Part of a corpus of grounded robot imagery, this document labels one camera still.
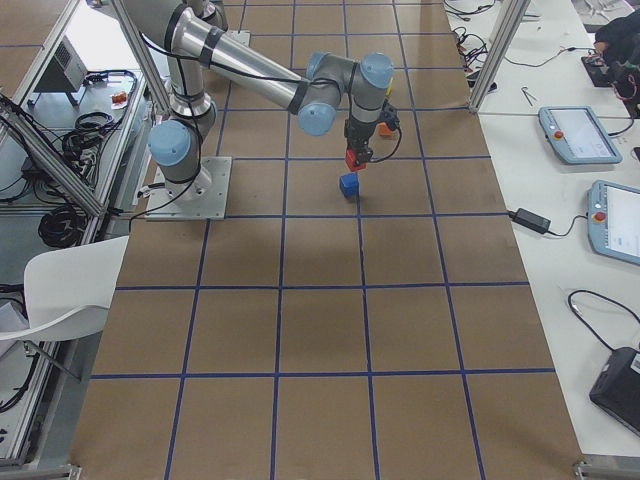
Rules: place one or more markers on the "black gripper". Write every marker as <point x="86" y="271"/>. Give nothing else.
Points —
<point x="356" y="133"/>

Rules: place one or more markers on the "red block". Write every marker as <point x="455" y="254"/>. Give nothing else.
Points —
<point x="353" y="161"/>

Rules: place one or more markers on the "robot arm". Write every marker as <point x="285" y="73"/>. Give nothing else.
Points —
<point x="193" y="44"/>

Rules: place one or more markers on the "orange block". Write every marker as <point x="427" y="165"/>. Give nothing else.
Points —
<point x="384" y="130"/>

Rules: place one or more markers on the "blue block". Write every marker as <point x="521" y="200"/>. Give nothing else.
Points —
<point x="349" y="185"/>

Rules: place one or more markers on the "black power adapter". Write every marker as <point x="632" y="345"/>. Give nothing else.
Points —
<point x="530" y="220"/>

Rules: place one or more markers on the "upper teach pendant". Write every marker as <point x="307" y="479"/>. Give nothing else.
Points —
<point x="576" y="136"/>

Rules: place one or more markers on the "teach pendant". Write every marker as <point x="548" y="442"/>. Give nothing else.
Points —
<point x="576" y="136"/>
<point x="613" y="220"/>

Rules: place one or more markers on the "lower teach pendant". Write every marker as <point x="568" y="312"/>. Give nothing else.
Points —
<point x="613" y="220"/>

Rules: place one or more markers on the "grey control box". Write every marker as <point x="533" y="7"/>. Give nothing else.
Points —
<point x="65" y="71"/>

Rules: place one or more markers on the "white chair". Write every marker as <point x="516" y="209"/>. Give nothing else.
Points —
<point x="68" y="292"/>

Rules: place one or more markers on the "black laptop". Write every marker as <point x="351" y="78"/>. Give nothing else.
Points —
<point x="616" y="390"/>

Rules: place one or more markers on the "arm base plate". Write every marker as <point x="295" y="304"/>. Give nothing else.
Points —
<point x="205" y="199"/>

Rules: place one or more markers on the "aluminium frame post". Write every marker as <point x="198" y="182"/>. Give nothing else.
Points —
<point x="509" y="18"/>

